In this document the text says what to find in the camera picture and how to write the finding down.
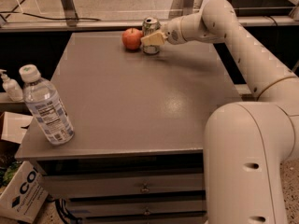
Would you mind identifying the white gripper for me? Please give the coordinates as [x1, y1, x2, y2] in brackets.
[141, 17, 186, 46]

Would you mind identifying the green white 7up can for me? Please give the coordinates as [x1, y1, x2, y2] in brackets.
[142, 17, 161, 55]

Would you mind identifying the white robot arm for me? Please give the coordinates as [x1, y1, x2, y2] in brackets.
[141, 0, 299, 224]

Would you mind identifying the red apple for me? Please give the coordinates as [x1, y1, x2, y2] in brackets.
[121, 28, 143, 50]

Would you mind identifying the grey drawer cabinet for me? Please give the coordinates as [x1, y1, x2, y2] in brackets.
[17, 32, 240, 224]

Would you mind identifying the clear plastic water bottle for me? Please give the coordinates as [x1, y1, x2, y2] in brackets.
[19, 64, 75, 145]

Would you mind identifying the white pump sanitizer bottle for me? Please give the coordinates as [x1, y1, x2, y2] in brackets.
[0, 69, 23, 102]

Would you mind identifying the brown open cardboard box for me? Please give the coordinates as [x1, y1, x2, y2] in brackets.
[0, 111, 33, 168]

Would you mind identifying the white cardboard box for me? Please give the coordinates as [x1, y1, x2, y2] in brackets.
[0, 161, 48, 223]

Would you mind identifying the metal railing frame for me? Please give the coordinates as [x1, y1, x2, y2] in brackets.
[0, 0, 299, 33]

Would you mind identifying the black cable on floor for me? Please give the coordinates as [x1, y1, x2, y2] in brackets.
[0, 11, 102, 22]

